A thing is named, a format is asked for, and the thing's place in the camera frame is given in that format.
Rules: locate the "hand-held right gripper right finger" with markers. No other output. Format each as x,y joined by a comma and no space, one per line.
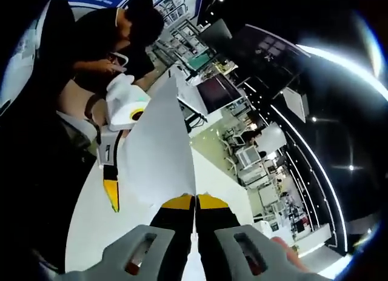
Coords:
224,250

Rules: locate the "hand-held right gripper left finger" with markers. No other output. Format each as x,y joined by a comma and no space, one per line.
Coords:
145,253

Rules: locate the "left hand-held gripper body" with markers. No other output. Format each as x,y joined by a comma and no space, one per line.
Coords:
121,102

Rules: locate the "white printing paper sheet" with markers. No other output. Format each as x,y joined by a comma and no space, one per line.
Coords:
160,147

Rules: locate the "person's left hand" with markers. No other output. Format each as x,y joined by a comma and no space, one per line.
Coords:
97,108

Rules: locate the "person's right hand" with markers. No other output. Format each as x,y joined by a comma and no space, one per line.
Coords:
288,253

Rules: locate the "white curved object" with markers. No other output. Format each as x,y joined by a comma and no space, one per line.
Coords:
122,57

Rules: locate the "white table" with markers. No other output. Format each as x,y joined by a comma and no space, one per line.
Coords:
91,232

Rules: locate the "green board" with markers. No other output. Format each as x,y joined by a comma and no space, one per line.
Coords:
198,60

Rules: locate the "white office chair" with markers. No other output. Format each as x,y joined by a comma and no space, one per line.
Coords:
248,157

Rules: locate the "dark computer monitor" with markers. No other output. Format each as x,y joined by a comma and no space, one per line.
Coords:
216,35

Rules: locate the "black hanging display panel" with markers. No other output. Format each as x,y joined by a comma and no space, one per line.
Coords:
266,57

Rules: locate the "long linear ceiling light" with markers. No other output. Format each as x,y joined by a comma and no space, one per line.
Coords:
327,55

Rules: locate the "blue white wall poster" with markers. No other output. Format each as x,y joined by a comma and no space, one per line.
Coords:
169,8

